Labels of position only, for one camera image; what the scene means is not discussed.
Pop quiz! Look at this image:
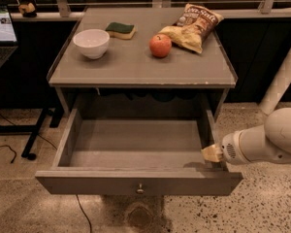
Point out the green yellow sponge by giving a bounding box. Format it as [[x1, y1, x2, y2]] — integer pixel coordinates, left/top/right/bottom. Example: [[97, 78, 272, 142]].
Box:
[[106, 22, 136, 40]]

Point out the grey drawer cabinet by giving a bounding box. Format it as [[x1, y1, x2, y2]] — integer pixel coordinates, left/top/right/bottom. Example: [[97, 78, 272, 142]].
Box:
[[48, 8, 237, 110]]

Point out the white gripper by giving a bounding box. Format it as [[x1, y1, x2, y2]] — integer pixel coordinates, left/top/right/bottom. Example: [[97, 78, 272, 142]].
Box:
[[201, 125, 268, 166]]

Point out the black desk leg frame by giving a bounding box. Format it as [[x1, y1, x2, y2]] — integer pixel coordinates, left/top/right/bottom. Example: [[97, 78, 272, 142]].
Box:
[[0, 108, 63, 160]]

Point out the sea salt chip bag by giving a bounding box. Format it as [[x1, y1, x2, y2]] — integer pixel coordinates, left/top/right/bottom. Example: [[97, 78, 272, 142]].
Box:
[[159, 4, 224, 53]]

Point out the small dark yellow object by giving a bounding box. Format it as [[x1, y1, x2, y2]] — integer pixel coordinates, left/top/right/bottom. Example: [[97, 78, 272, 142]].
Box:
[[18, 2, 37, 17]]

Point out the red apple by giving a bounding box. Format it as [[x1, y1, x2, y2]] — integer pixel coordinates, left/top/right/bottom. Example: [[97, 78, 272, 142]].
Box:
[[149, 34, 172, 57]]

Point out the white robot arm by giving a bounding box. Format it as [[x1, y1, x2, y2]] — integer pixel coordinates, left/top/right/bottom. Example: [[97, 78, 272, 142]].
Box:
[[202, 48, 291, 165]]

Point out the short black cable end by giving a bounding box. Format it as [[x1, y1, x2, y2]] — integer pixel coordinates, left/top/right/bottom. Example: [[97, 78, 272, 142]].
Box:
[[0, 144, 17, 164]]

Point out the open laptop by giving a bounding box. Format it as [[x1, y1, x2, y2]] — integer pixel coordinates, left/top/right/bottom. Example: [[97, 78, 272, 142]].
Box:
[[0, 4, 18, 68]]

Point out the grey top drawer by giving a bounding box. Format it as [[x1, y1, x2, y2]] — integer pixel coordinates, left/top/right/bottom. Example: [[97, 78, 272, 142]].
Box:
[[36, 109, 243, 196]]

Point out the round floor drain cover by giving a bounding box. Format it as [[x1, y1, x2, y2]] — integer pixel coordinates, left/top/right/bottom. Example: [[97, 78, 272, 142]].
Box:
[[127, 206, 153, 230]]

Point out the black floor cable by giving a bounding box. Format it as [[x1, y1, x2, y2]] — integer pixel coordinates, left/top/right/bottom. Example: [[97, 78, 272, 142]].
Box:
[[0, 109, 93, 233]]

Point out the white ceramic bowl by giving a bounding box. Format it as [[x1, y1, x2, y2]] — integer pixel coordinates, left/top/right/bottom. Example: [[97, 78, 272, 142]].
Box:
[[73, 29, 110, 59]]

